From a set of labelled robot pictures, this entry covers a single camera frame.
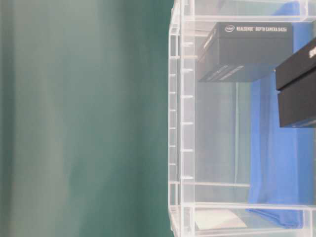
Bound black RealSense box bottom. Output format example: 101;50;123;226
276;39;316;128

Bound black realsense box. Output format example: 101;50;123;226
276;39;316;128
196;22;293;82

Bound clear plastic storage case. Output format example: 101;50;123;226
167;0;316;237

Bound black RealSense box top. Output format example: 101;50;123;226
196;22;293;82

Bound blue mat inside case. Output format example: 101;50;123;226
245;0;316;229

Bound white paper label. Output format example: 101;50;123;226
195;209;247;230

